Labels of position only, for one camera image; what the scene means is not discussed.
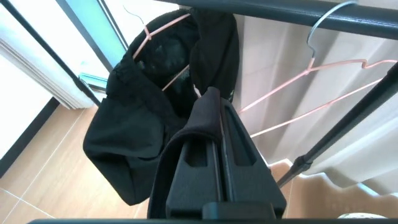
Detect black shorts with white cord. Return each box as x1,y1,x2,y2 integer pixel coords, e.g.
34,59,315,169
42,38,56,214
83,8,240,206

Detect window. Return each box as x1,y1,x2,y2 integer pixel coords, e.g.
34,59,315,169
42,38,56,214
0,0,180,93

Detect black garment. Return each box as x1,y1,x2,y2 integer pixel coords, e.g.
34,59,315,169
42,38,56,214
147,86,223,219

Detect beige curtain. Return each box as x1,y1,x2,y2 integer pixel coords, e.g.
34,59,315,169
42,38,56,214
0,37,94,110
233,0,398,195

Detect pink clothes hanger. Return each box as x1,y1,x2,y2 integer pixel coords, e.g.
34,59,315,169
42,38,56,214
238,0,398,139
123,4,201,98

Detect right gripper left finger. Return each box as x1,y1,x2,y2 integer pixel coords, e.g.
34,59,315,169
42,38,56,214
166,136,222,219

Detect black clothes rack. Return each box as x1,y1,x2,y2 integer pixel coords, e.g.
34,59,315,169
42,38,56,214
0,0,398,189

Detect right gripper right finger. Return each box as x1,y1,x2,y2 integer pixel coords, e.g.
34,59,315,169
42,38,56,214
219,98,287,219

